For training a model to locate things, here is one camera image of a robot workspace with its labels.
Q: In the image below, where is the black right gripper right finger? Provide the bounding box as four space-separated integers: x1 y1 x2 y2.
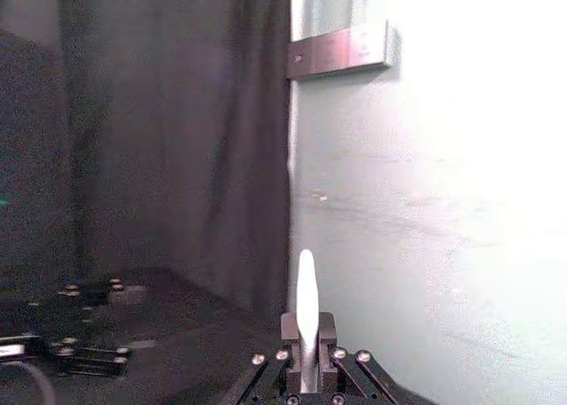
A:
315 311 402 405

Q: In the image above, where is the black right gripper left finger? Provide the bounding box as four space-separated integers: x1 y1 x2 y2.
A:
237 312 304 405

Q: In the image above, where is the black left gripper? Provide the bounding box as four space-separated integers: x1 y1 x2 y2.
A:
0 277 157 378

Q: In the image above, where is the small white plastic piece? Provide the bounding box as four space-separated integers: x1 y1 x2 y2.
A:
297 248 322 395

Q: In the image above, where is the black table cloth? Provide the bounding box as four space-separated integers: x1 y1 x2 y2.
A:
0 0 435 405

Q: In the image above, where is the plain pale wall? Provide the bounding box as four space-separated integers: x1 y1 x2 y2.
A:
287 0 567 405

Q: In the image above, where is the metal wall bracket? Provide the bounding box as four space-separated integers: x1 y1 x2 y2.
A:
286 19 402 85

